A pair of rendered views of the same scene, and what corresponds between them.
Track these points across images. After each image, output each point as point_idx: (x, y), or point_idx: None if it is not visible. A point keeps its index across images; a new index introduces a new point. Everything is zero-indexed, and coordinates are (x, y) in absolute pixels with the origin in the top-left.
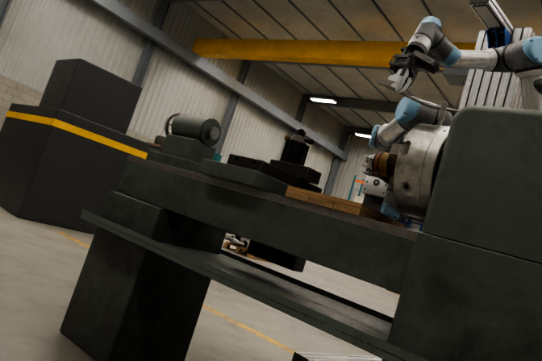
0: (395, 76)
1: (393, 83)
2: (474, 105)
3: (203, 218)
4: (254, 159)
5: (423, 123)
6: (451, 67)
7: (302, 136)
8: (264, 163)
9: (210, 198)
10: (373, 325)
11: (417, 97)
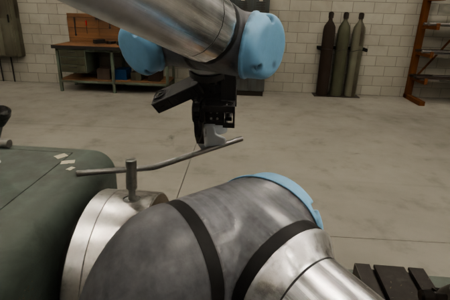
0: (214, 126)
1: (222, 136)
2: (94, 150)
3: None
4: (373, 265)
5: (155, 192)
6: (148, 40)
7: (447, 286)
8: (355, 268)
9: None
10: None
11: (239, 176)
